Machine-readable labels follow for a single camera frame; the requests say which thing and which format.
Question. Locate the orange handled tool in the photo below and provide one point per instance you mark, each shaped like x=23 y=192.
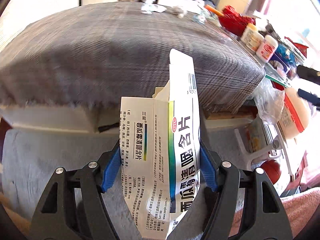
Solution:
x=213 y=10

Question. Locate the pink label white bottle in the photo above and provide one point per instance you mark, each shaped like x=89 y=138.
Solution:
x=267 y=48

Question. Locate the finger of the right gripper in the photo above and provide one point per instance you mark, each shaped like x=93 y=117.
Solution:
x=308 y=74
x=311 y=98

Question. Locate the orange basketball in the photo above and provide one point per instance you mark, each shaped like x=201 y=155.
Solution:
x=272 y=169

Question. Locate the white cap cream bottle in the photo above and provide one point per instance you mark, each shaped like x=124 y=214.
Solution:
x=254 y=41

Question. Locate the yellow cap white bottle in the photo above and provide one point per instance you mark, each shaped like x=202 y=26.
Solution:
x=249 y=31

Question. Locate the red plastic basket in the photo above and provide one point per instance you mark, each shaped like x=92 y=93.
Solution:
x=233 y=21

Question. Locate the grey plaid tablecloth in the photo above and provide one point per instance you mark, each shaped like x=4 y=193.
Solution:
x=94 y=54

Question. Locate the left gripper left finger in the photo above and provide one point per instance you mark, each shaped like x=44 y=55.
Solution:
x=55 y=214

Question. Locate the clear plastic wrap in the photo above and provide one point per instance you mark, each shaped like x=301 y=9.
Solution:
x=201 y=18

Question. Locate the beige jug red stripe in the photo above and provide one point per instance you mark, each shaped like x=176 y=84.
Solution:
x=296 y=114

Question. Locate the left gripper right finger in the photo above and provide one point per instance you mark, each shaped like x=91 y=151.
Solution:
x=263 y=214

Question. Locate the blue white paper scrap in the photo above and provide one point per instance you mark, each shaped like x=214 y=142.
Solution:
x=148 y=9

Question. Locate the white medicine box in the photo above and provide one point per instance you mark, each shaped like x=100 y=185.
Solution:
x=160 y=151

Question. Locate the blue snack bag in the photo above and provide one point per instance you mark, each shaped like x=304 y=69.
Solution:
x=285 y=59

